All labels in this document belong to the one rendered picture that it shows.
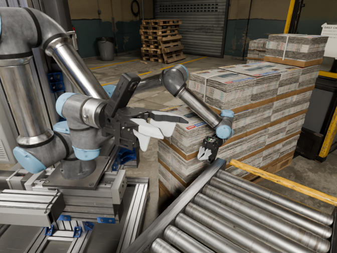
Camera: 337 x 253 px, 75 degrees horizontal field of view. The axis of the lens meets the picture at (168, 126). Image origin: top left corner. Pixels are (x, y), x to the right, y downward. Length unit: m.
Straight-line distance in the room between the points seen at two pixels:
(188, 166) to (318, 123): 1.84
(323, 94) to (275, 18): 5.71
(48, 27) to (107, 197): 0.70
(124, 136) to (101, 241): 1.12
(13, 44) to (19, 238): 1.28
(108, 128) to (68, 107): 0.12
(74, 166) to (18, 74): 0.42
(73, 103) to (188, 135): 0.87
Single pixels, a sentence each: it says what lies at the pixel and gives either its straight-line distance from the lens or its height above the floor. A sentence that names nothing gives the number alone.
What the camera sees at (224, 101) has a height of 0.95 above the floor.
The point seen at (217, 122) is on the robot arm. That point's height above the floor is 0.94.
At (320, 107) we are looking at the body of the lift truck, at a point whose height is 0.56.
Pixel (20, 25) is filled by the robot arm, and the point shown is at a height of 1.42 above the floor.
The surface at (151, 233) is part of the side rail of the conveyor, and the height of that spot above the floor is 0.80.
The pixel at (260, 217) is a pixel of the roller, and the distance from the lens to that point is 0.93.
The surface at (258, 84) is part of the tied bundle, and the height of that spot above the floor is 1.01.
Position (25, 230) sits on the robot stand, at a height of 0.21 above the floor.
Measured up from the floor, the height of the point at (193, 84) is 0.98.
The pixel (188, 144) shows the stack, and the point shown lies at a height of 0.73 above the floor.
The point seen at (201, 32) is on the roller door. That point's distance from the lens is 9.30.
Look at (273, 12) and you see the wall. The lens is 8.37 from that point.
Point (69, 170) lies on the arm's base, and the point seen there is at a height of 0.86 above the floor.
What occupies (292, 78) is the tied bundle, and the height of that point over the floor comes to 0.99.
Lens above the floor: 1.44
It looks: 27 degrees down
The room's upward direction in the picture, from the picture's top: straight up
